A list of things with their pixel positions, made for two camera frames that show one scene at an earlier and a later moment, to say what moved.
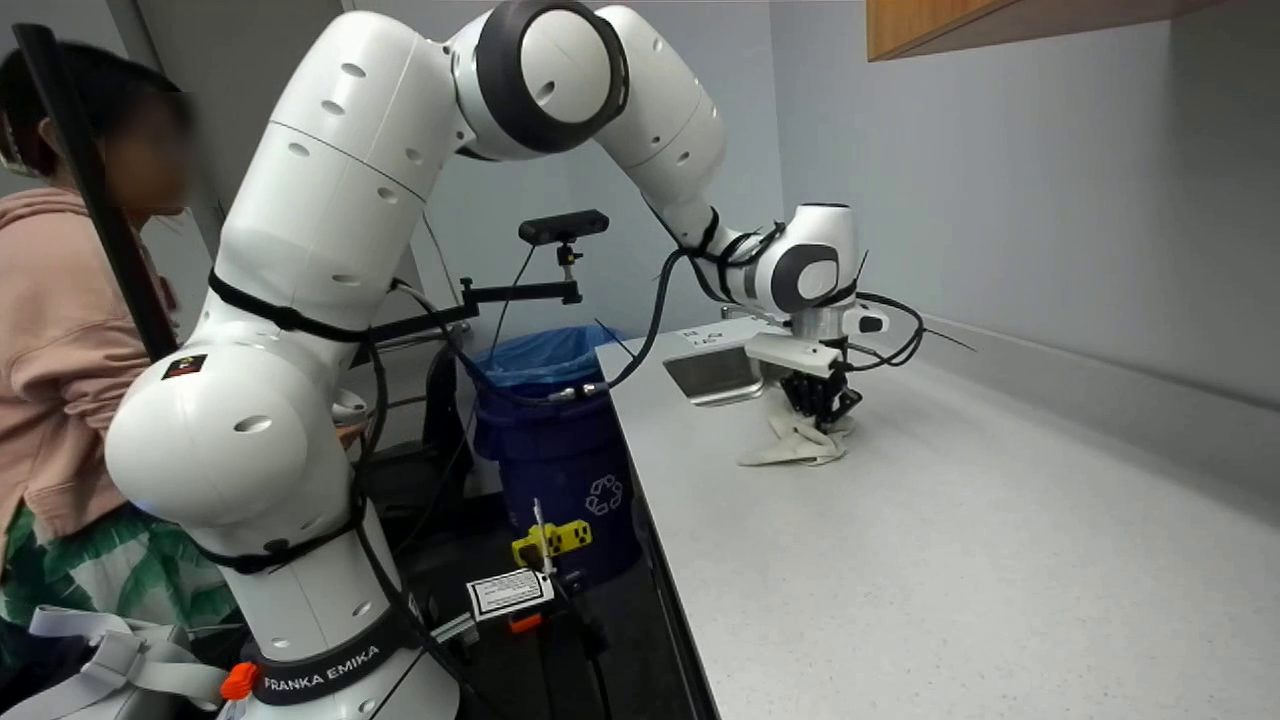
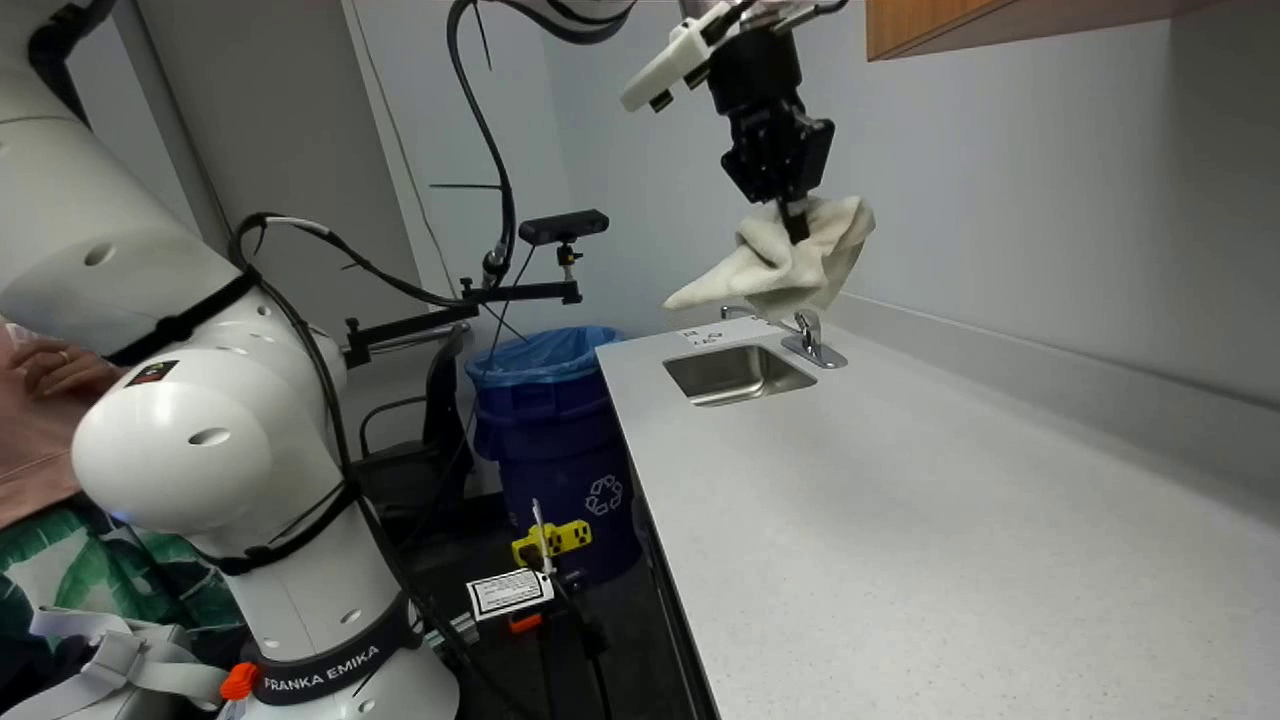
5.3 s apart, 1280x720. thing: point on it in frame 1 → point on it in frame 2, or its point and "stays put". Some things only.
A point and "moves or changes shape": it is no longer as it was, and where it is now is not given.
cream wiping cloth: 798,438 moves or changes shape
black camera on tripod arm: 563,224 stays put
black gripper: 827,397 → 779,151
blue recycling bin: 553,434 stays put
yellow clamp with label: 532,578 stays put
